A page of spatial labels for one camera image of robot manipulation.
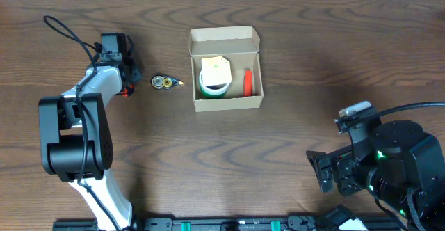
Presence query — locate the correction tape dispenser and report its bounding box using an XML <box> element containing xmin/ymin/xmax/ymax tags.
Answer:
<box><xmin>150</xmin><ymin>73</ymin><xmax>184</xmax><ymax>90</ymax></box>

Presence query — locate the cardboard box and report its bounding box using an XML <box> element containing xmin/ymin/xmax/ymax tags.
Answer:
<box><xmin>188</xmin><ymin>26</ymin><xmax>264</xmax><ymax>112</ymax></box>

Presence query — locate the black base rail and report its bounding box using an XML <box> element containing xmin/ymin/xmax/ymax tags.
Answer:
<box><xmin>52</xmin><ymin>216</ymin><xmax>403</xmax><ymax>231</ymax></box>

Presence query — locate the white tape roll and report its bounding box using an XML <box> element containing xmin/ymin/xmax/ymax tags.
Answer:
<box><xmin>198</xmin><ymin>70</ymin><xmax>232</xmax><ymax>95</ymax></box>

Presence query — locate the green tape roll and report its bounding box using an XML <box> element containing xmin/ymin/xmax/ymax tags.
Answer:
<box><xmin>198</xmin><ymin>71</ymin><xmax>232</xmax><ymax>99</ymax></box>

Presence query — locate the yellow sticky note pad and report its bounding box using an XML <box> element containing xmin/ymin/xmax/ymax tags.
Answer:
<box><xmin>201</xmin><ymin>56</ymin><xmax>232</xmax><ymax>86</ymax></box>

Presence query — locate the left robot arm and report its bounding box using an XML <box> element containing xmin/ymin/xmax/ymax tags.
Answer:
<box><xmin>38</xmin><ymin>33</ymin><xmax>143</xmax><ymax>230</ymax></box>

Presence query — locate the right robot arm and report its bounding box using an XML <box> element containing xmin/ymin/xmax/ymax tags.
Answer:
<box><xmin>306</xmin><ymin>101</ymin><xmax>444</xmax><ymax>230</ymax></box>

